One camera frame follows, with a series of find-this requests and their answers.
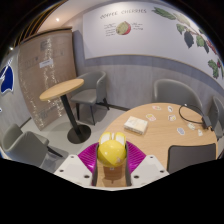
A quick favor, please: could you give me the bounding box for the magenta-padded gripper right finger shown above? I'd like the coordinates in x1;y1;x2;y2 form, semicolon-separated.
124;141;170;187

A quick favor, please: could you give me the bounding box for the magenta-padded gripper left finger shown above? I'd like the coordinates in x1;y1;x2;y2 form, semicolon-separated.
54;142;100;187

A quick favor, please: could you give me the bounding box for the dark grey mouse pad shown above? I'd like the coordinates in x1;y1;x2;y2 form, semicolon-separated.
166;143;218;175

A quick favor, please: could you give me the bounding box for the small white box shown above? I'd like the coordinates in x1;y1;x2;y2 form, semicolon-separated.
123;115;149;136

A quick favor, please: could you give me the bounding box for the grey armchair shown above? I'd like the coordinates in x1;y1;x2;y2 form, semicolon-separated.
1;123;70;168
152;78;204;113
208;96;224;142
70;70;111;126

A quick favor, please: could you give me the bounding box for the small round wooden table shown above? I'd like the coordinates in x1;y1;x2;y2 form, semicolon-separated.
39;78;92;145

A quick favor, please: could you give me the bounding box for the black cable with adapter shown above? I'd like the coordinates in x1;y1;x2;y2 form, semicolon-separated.
178;103;214;131

